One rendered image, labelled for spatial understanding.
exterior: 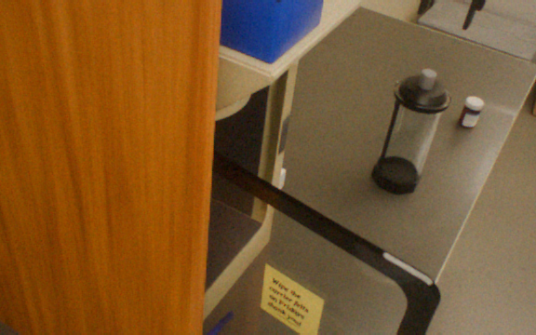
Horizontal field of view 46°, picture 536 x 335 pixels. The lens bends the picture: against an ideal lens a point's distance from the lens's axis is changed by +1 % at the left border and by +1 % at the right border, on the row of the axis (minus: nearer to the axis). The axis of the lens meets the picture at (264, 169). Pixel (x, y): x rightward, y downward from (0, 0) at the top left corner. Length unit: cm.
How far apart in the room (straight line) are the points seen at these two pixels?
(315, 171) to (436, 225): 27
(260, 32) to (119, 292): 37
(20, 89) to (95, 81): 11
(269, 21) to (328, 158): 86
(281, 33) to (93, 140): 21
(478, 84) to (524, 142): 162
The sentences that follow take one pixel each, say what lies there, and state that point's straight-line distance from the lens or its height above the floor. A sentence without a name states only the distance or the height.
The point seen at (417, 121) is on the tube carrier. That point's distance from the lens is 123.
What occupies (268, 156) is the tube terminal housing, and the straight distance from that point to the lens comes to 106.
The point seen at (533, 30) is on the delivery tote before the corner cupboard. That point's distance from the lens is 373.
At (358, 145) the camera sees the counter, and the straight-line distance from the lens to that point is 144.
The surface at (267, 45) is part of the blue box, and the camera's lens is 56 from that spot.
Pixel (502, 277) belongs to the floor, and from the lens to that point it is 263.
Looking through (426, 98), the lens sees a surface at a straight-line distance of 121.
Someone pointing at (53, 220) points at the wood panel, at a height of 126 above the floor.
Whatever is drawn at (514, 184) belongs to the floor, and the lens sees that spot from 309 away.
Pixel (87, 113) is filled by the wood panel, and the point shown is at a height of 145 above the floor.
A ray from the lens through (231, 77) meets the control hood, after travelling 58.
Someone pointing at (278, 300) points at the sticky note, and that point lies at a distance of 71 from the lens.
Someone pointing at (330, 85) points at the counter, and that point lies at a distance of 163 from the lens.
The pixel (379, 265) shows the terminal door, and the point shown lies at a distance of 58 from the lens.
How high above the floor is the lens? 180
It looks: 41 degrees down
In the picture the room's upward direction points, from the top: 8 degrees clockwise
